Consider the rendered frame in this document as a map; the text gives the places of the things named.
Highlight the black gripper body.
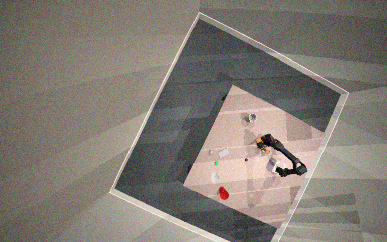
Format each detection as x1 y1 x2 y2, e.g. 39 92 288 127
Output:
257 141 269 148

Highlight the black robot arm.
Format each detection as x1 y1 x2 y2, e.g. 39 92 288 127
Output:
260 134 307 177

